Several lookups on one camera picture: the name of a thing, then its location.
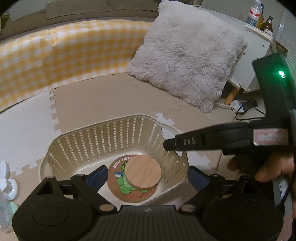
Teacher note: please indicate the white power strip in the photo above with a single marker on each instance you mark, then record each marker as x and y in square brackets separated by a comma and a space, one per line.
[235, 106]

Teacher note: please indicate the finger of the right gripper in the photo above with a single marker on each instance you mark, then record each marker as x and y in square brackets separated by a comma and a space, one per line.
[170, 144]

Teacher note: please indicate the round wooden coaster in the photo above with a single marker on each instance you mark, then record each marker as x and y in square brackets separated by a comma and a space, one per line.
[143, 172]

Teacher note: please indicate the person's right hand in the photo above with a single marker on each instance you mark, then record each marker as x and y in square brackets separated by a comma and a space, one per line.
[277, 164]

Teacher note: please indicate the brown sofa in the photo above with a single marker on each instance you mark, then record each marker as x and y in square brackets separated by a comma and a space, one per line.
[58, 12]

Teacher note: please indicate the black power adapter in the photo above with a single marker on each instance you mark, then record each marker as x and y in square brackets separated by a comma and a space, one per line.
[245, 107]

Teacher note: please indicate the white ring holder device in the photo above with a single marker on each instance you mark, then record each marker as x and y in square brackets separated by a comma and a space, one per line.
[10, 188]

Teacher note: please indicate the white round device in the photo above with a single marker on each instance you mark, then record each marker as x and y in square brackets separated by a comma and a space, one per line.
[4, 170]

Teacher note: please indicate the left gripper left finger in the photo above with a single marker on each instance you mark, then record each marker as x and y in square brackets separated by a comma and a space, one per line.
[88, 187]

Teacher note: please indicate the cork frog print coaster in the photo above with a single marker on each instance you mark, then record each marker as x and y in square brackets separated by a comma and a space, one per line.
[120, 187]

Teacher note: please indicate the white side table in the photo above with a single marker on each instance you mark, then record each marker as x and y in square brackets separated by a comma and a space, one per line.
[260, 44]

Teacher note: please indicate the clear water bottle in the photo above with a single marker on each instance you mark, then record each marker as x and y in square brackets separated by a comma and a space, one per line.
[254, 14]

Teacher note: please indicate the yellow liquid bottle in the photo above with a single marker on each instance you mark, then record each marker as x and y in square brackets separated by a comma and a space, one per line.
[261, 18]

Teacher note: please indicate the brown glass bottle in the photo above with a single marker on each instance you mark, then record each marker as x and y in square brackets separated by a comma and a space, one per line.
[267, 27]

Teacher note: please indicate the white fluffy pillow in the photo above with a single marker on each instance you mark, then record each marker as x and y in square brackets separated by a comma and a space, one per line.
[189, 53]

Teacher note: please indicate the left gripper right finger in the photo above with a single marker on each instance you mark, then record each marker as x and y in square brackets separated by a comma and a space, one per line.
[209, 188]

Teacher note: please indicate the yellow gingham padded bumper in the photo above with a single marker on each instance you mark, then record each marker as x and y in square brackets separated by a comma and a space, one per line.
[46, 59]

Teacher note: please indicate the mint green round lid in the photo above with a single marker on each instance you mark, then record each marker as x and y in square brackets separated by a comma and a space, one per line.
[12, 206]

